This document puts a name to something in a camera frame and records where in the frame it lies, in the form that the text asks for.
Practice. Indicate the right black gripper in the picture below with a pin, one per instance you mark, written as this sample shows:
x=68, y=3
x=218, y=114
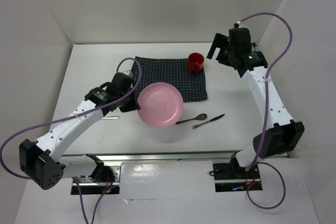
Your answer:
x=221, y=41

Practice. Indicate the aluminium front rail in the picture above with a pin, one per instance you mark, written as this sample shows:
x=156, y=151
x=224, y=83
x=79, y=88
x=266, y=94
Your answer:
x=164, y=157

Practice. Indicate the pink plate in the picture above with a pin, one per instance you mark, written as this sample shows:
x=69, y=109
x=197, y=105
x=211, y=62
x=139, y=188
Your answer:
x=161, y=105

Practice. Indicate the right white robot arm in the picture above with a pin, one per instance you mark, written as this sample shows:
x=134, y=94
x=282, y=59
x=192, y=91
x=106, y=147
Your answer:
x=250, y=155

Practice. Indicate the dark checked cloth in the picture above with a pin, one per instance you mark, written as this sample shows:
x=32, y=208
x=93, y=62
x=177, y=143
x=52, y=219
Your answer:
x=192, y=86

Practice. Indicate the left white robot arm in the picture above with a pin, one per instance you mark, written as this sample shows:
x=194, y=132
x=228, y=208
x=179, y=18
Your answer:
x=42, y=160

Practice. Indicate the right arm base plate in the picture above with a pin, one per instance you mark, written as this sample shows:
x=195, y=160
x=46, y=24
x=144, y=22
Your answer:
x=226, y=180

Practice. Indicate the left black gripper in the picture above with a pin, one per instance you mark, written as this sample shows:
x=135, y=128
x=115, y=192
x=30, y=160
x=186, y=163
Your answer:
x=133, y=106

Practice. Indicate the steel fork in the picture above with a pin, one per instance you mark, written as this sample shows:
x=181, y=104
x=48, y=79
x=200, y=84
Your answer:
x=111, y=118

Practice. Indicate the steel knife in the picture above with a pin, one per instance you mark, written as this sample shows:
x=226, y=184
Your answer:
x=208, y=121

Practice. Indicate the wooden spoon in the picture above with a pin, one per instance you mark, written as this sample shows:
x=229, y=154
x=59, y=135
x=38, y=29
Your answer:
x=199, y=117

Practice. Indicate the red mug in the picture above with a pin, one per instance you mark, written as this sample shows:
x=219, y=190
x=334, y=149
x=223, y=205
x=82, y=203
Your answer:
x=195, y=63

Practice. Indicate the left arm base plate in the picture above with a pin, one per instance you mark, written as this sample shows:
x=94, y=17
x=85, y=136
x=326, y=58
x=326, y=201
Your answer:
x=108, y=179

